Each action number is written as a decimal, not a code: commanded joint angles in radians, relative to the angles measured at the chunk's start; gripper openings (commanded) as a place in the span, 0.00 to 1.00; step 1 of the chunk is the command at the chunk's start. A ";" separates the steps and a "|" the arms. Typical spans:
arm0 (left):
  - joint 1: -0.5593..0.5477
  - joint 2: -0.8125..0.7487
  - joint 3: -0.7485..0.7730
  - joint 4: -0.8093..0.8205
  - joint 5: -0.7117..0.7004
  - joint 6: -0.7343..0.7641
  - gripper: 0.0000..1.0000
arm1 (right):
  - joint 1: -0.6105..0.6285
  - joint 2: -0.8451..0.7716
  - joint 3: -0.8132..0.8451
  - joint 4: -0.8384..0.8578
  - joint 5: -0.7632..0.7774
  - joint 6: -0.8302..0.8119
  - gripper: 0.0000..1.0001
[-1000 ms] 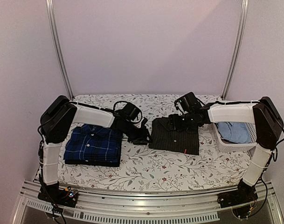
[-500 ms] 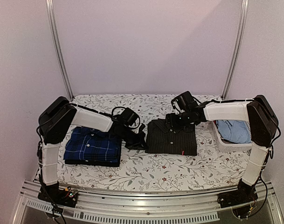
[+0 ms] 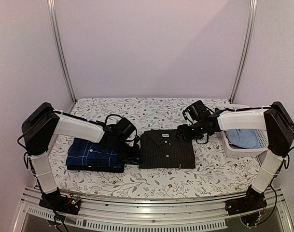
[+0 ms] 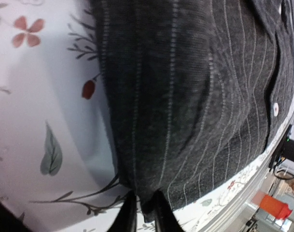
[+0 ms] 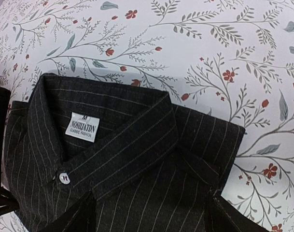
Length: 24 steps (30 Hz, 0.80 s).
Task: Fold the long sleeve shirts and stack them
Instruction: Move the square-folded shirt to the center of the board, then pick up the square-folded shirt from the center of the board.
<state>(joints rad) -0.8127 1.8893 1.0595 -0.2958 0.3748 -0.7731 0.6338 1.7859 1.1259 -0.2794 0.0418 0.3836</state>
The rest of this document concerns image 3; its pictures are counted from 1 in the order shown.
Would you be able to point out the left aluminium frame post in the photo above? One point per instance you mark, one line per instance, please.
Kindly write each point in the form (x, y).
(59, 48)

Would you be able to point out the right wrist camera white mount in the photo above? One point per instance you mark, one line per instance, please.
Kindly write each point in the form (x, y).
(187, 116)

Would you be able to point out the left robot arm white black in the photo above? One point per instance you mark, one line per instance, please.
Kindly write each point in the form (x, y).
(46, 122)

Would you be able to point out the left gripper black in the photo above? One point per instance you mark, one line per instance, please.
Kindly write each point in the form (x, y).
(133, 158)

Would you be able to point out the white plastic laundry basket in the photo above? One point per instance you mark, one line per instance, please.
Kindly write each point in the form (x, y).
(234, 152)

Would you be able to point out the aluminium front rail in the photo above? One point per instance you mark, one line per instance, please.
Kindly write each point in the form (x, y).
(113, 214)

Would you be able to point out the right aluminium frame post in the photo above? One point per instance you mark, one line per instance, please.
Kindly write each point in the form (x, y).
(245, 49)

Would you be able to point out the light blue shirt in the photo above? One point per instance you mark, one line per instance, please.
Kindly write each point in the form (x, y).
(239, 126)

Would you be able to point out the floral patterned tablecloth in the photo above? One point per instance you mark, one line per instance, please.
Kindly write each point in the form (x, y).
(215, 174)

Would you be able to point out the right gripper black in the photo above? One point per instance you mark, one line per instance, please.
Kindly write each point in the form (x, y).
(183, 134)

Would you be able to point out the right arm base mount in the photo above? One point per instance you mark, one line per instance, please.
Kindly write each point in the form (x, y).
(253, 200)

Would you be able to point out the aluminium frame post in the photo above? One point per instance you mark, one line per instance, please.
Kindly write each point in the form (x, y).
(245, 49)
(59, 48)

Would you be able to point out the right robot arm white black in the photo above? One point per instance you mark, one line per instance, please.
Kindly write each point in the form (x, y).
(267, 127)

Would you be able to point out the black pinstriped long sleeve shirt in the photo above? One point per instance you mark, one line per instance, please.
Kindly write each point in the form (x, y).
(163, 149)

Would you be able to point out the blue plaid shirt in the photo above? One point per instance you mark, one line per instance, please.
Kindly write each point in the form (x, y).
(83, 153)

